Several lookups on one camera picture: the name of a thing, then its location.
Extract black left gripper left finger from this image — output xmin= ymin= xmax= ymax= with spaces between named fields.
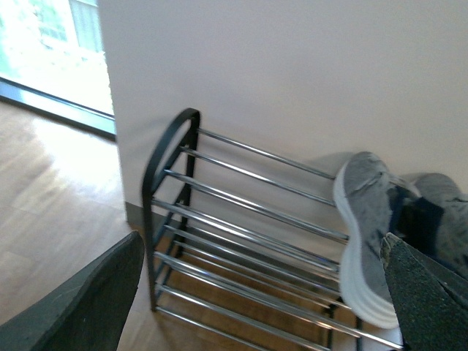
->
xmin=1 ymin=231 xmax=144 ymax=350

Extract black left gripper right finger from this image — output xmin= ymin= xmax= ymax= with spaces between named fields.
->
xmin=381 ymin=233 xmax=467 ymax=350

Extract grey knit sneaker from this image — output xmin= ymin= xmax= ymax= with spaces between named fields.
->
xmin=333 ymin=151 xmax=420 ymax=329
xmin=415 ymin=173 xmax=467 ymax=278

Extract black metal shoe rack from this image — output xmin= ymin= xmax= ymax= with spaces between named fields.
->
xmin=141 ymin=108 xmax=404 ymax=350

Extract dark window frame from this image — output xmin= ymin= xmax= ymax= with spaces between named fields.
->
xmin=1 ymin=78 xmax=116 ymax=140

